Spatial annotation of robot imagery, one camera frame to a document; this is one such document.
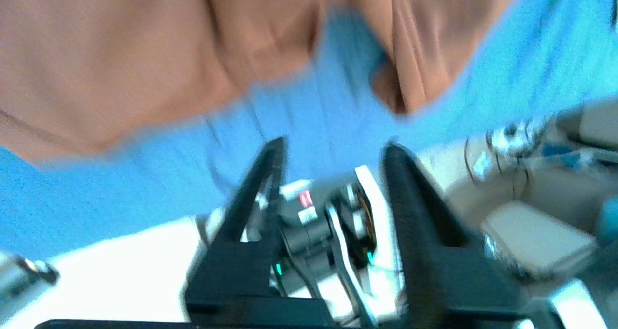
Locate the rust brown garment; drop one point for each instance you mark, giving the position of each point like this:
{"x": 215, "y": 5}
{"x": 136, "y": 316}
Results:
{"x": 145, "y": 53}

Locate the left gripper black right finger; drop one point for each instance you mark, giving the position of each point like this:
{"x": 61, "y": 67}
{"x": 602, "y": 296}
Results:
{"x": 444, "y": 271}

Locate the blue bed sheet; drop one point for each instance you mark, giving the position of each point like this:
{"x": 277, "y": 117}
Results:
{"x": 338, "y": 102}

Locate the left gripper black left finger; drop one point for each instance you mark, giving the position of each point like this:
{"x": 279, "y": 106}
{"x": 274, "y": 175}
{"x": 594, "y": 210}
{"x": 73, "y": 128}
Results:
{"x": 231, "y": 271}

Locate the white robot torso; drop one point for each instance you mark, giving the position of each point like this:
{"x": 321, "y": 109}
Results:
{"x": 328, "y": 222}

